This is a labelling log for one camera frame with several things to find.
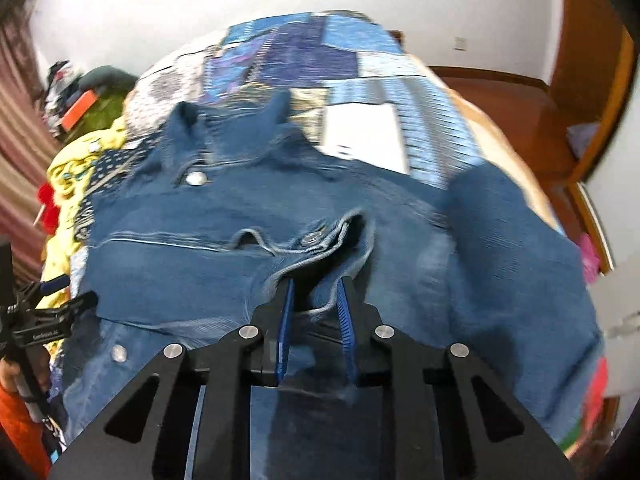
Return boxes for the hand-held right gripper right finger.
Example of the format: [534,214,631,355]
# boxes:
[336,276,583,480]

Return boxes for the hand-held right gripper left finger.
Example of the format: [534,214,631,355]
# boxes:
[47,276,297,480]

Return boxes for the blue denim jacket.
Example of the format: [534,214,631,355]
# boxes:
[62,91,607,480]

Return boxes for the pile of mixed clothes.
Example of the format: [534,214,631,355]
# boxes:
[44,60,84,122]

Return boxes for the red plush toy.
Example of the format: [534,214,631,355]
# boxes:
[37,182,64,234]

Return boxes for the yellow printed blanket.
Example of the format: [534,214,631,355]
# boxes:
[40,117,132,311]

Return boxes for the striped brown curtain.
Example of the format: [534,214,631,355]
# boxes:
[0,5,63,281]

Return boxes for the orange box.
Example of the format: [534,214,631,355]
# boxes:
[60,89,98,131]

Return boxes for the green patterned cloth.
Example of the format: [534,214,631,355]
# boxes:
[75,92,129,136]

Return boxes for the dark grey padded cloth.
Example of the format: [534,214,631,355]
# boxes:
[81,65,139,92]

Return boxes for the pink item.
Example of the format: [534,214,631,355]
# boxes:
[576,232,602,284]

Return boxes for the patchwork printed bedspread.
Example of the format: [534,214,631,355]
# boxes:
[70,10,566,241]

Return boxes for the purple cloth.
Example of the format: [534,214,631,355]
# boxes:
[566,122,602,159]

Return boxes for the wooden wardrobe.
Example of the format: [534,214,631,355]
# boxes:
[547,0,638,277]

